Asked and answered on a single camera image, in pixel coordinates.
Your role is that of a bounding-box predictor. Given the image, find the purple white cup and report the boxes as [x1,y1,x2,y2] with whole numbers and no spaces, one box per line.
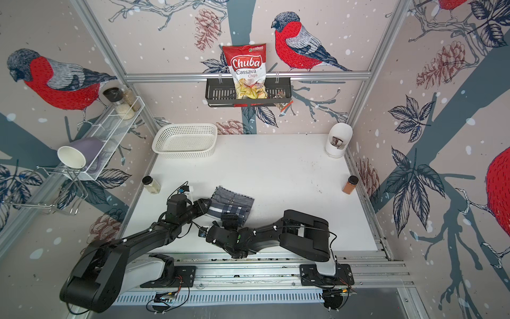
[57,138,104,170]

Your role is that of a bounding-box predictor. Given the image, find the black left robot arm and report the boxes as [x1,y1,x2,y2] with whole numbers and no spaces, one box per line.
[60,194,212,313]

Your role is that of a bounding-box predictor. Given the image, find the grey plaid pillowcase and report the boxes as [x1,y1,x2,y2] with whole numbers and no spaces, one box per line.
[207,186,254,227]

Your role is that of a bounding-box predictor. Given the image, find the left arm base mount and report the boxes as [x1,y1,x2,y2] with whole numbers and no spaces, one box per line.
[140,254,197,288]

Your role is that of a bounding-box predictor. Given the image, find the chrome wire cup holder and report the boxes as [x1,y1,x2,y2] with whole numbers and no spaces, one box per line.
[1,165,88,216]

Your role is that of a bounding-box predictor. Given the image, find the white cylindrical container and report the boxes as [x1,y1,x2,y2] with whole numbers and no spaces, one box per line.
[325,123,353,158]

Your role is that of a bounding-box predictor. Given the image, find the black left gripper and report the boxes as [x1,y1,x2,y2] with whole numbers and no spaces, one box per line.
[178,197,213,226]

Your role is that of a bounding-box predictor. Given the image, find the orange spice jar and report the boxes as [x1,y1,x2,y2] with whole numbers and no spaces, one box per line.
[342,175,359,195]

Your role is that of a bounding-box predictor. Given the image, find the aluminium rail base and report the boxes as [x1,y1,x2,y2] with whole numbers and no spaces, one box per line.
[65,250,429,319]

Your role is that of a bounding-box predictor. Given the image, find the glass jar on shelf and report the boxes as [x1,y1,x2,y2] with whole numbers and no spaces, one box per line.
[120,85,139,112]

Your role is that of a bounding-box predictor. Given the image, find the small white spice jar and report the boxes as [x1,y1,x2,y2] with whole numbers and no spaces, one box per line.
[142,175,161,195]

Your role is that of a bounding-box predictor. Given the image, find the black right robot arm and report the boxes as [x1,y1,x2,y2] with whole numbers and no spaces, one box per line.
[205,209,337,277]

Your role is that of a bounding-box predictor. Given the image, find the black wire wall basket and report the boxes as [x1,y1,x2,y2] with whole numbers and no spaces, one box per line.
[205,78,292,107]

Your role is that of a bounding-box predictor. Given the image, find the white plastic mesh basket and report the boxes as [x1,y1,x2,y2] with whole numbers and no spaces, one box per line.
[151,123,218,160]

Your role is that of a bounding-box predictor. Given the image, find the white wire wall shelf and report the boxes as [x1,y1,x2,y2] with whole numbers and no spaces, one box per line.
[78,96,146,181]

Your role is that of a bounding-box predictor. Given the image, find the black lid spice jar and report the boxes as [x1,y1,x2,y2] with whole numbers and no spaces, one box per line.
[103,87,135,120]

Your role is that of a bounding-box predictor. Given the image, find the red Chuba chips bag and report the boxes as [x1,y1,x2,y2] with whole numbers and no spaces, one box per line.
[223,44,268,100]

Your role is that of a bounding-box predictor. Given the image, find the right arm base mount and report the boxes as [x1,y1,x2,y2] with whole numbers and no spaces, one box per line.
[299,263,355,289]

